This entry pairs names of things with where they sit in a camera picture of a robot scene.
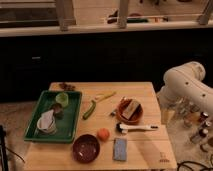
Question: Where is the yellow banana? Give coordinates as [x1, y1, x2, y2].
[94, 91, 116, 102]

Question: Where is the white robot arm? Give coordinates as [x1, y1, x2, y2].
[157, 61, 213, 124]

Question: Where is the wooden block in bowl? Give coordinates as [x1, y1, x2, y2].
[122, 100, 140, 119]

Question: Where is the orange bowl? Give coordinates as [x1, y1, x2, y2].
[116, 99, 143, 125]

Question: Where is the purple bowl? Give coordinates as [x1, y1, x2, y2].
[72, 134, 100, 164]

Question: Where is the green cucumber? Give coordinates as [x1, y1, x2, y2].
[82, 100, 96, 120]

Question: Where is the orange fruit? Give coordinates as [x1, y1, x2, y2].
[97, 128, 110, 141]

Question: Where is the dark small cup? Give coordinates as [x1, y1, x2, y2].
[51, 103, 63, 119]

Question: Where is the blue sponge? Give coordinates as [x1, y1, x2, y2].
[113, 138, 127, 161]

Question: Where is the green tray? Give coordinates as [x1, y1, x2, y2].
[24, 90, 82, 143]

